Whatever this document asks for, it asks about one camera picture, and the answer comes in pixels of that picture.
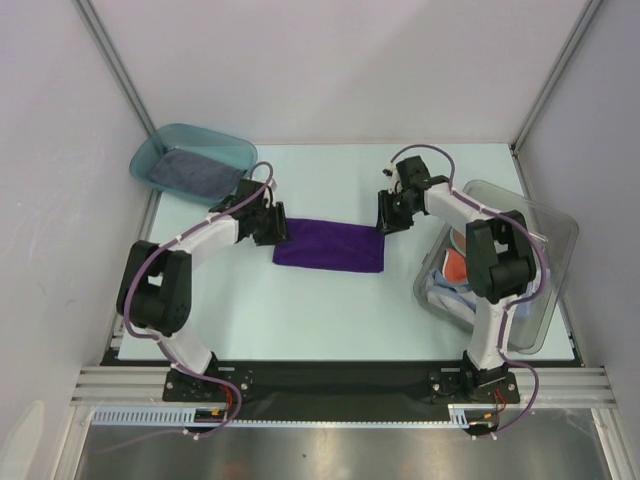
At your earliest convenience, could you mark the purple towel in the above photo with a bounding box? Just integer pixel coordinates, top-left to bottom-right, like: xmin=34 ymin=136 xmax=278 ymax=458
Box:
xmin=272 ymin=219 xmax=385 ymax=274

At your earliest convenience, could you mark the dark grey-blue towel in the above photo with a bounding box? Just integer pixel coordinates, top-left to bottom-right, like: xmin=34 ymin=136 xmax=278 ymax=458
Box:
xmin=148 ymin=149 xmax=245 ymax=199

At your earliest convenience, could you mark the orange towel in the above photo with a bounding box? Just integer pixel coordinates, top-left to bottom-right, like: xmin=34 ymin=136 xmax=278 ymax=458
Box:
xmin=443 ymin=229 xmax=468 ymax=283

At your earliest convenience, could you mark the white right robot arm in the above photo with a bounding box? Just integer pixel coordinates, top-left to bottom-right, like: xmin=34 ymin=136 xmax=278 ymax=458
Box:
xmin=376 ymin=156 xmax=546 ymax=402

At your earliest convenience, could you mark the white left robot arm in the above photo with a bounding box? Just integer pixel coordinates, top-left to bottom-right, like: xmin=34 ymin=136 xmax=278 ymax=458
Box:
xmin=116 ymin=180 xmax=289 ymax=400

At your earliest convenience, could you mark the clear plastic bin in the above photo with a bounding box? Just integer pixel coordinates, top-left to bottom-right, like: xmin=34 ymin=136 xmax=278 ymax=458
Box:
xmin=413 ymin=180 xmax=579 ymax=355

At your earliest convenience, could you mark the teal plastic bin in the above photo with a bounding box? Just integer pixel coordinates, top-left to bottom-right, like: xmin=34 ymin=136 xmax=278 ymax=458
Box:
xmin=129 ymin=123 xmax=258 ymax=206

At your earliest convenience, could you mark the light blue towel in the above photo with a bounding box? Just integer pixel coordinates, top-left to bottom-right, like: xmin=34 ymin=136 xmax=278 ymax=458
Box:
xmin=425 ymin=269 xmax=541 ymax=329

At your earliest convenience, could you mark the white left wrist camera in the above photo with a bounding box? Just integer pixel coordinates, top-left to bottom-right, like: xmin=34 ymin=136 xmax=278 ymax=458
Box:
xmin=263 ymin=184 xmax=276 ymax=209

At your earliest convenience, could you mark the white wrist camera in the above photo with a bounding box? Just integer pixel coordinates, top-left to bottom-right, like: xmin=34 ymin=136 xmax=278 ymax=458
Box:
xmin=263 ymin=184 xmax=276 ymax=209
xmin=382 ymin=163 xmax=402 ymax=194

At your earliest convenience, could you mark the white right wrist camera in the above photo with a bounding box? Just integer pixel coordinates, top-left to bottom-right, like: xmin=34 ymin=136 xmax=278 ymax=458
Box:
xmin=382 ymin=163 xmax=402 ymax=194

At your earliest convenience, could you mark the grey slotted cable duct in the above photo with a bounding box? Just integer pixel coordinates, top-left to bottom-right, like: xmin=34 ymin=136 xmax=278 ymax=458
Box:
xmin=91 ymin=406 xmax=479 ymax=429

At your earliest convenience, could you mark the aluminium rail frame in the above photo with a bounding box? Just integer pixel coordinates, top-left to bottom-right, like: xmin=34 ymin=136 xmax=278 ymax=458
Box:
xmin=56 ymin=364 xmax=633 ymax=479

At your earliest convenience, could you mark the right aluminium corner post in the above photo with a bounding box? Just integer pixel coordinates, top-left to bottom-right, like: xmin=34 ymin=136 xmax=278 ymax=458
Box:
xmin=510 ymin=0 xmax=607 ymax=155

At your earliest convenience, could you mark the aluminium corner post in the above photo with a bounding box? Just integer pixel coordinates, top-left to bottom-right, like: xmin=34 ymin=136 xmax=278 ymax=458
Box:
xmin=510 ymin=0 xmax=607 ymax=155
xmin=72 ymin=0 xmax=156 ymax=136

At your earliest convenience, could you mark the left aluminium corner post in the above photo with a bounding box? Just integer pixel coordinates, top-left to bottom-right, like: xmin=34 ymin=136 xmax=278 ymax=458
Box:
xmin=72 ymin=0 xmax=156 ymax=136

